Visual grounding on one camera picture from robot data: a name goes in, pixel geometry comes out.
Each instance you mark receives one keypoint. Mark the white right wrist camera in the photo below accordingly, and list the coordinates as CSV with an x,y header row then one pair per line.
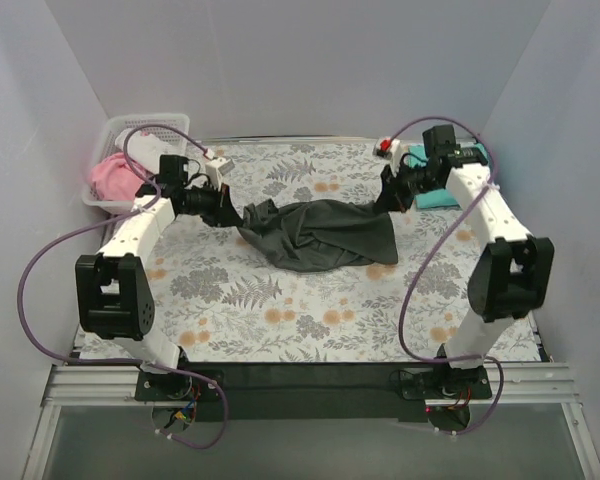
x,y
391,150

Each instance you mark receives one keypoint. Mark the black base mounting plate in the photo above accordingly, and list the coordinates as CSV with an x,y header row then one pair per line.
x,y
299,391

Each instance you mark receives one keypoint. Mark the white plastic laundry basket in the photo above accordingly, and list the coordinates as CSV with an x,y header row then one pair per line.
x,y
110,142

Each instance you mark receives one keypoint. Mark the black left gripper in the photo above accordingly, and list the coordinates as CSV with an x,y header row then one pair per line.
x,y
221,204

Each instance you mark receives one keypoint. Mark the white crumpled t-shirt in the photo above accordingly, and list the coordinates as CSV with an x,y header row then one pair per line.
x,y
146,149

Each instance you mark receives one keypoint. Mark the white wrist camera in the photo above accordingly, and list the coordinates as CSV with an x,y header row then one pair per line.
x,y
217,168
391,150

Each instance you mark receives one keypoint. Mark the dark grey t-shirt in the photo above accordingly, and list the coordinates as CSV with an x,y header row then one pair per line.
x,y
320,235

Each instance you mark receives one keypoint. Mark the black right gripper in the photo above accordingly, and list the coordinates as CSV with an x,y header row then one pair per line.
x,y
395,185

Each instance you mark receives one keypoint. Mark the folded teal t-shirt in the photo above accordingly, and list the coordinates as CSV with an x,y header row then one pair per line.
x,y
447,174

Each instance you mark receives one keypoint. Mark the aluminium frame rail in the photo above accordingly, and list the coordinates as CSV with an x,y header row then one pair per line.
x,y
313,421

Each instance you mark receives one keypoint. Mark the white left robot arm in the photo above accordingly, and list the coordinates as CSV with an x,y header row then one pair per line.
x,y
114,297

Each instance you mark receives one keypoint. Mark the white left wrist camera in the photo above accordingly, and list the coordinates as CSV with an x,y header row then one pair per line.
x,y
217,168

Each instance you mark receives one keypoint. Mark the pink crumpled t-shirt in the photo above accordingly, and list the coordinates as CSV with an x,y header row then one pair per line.
x,y
113,180

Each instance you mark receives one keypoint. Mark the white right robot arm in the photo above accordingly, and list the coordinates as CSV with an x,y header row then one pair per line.
x,y
509,280

